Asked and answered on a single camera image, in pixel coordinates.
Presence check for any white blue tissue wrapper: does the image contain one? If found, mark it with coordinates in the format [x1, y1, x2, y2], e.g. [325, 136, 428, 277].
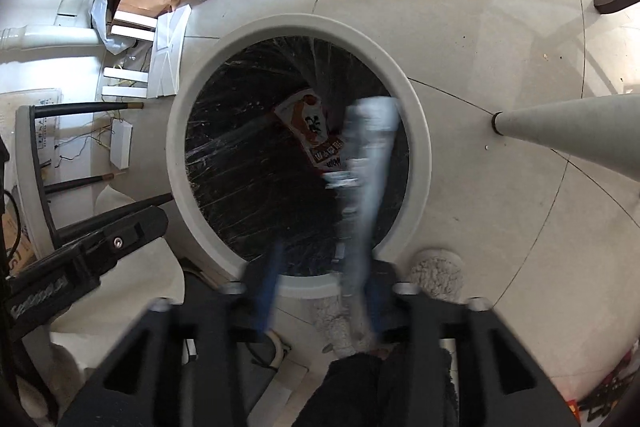
[324, 96, 399, 343]

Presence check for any white round trash bin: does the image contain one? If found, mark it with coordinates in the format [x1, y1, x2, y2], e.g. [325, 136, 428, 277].
[166, 14, 432, 299]

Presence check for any left grey fuzzy slipper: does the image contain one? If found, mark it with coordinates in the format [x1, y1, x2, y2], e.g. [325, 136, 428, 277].
[310, 296, 356, 359]

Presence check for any grey fuzzy slipper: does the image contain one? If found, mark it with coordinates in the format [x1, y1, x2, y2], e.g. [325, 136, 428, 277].
[408, 249, 464, 303]
[310, 296, 356, 359]

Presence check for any grey chair with black legs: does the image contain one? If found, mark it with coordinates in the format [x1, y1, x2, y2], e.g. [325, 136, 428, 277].
[13, 100, 174, 253]

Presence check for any right grey fuzzy slipper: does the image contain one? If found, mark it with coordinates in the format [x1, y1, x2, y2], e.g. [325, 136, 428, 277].
[408, 249, 464, 303]

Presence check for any cream white blanket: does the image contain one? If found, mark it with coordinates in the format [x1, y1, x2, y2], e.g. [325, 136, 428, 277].
[50, 237, 184, 376]

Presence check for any person's right black trouser leg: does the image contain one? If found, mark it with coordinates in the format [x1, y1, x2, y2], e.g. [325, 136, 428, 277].
[294, 351, 459, 427]

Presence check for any small white flat box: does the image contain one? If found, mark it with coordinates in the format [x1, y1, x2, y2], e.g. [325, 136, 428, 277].
[110, 119, 134, 170]

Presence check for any red white snack wrapper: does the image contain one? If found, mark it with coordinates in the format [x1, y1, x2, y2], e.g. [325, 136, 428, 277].
[274, 89, 344, 173]

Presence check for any white folded cardboard sheet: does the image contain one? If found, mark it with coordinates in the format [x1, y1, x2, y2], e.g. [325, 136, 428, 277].
[146, 4, 192, 98]

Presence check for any grey conical table leg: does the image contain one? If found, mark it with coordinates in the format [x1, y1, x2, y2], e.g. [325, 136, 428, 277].
[491, 94, 640, 180]

